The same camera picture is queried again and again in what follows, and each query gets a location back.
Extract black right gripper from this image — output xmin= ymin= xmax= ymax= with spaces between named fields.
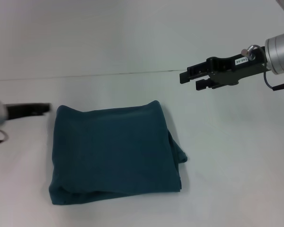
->
xmin=179 ymin=46 xmax=272 ymax=91

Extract teal FREE print t-shirt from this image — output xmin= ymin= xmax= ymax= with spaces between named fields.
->
xmin=48 ymin=100 xmax=188 ymax=206

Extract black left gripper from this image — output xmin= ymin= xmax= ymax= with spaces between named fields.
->
xmin=4 ymin=102 xmax=52 ymax=120

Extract dark right gripper cable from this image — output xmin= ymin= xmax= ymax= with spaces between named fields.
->
xmin=263 ymin=46 xmax=284 ymax=91

